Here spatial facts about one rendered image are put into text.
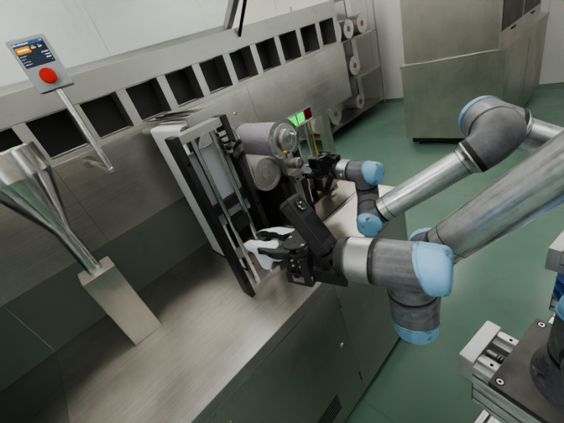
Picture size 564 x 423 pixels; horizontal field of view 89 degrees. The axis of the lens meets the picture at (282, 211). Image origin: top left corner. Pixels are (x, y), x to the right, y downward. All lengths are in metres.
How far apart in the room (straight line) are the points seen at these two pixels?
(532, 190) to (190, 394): 0.81
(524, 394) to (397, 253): 0.48
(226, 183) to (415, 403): 1.34
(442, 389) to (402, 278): 1.32
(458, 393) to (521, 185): 1.35
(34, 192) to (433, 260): 0.82
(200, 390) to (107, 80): 0.98
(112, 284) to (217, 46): 0.97
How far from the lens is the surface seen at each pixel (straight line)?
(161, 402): 0.91
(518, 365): 0.88
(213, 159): 0.81
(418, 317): 0.52
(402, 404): 1.71
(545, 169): 0.50
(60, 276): 1.23
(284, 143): 1.07
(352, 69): 5.26
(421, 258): 0.45
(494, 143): 0.85
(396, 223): 1.32
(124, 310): 1.02
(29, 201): 0.88
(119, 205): 1.19
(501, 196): 0.52
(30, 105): 1.15
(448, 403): 1.72
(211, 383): 0.86
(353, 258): 0.47
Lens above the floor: 1.55
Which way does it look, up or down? 29 degrees down
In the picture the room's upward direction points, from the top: 20 degrees counter-clockwise
